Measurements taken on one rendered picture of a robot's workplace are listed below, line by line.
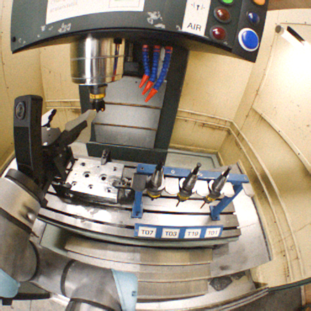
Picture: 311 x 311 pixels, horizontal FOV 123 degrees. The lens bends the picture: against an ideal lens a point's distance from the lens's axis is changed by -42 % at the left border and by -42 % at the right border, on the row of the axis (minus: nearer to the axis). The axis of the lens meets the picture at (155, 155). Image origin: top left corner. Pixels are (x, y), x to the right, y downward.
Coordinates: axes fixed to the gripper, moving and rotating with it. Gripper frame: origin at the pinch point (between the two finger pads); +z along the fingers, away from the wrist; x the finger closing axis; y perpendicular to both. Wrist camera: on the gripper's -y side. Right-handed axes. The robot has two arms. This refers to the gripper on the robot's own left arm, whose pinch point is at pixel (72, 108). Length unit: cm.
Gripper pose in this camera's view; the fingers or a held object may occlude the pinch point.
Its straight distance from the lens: 34.2
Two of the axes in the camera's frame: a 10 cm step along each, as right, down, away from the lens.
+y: -1.3, 7.1, 6.9
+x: 9.9, 1.2, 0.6
